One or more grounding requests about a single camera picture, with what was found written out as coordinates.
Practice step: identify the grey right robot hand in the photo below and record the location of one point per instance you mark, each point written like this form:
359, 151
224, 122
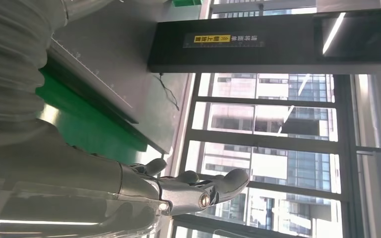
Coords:
62, 184

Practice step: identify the pale metal frame rail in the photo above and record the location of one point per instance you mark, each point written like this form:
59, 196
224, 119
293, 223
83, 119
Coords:
182, 126

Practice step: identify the green plastic crate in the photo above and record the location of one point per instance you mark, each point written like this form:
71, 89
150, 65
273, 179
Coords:
187, 2

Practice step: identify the yellow warning label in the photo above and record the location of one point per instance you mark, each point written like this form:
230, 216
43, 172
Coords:
210, 38

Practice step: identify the black inbound machine housing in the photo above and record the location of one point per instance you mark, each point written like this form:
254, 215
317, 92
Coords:
276, 56

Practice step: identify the dark machine screen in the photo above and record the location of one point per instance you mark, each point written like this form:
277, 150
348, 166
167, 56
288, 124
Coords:
368, 36

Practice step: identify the grey ruled machine platform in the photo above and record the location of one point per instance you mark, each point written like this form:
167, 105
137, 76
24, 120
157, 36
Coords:
118, 49

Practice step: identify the dark window frame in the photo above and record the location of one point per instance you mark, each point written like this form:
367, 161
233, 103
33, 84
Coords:
346, 131

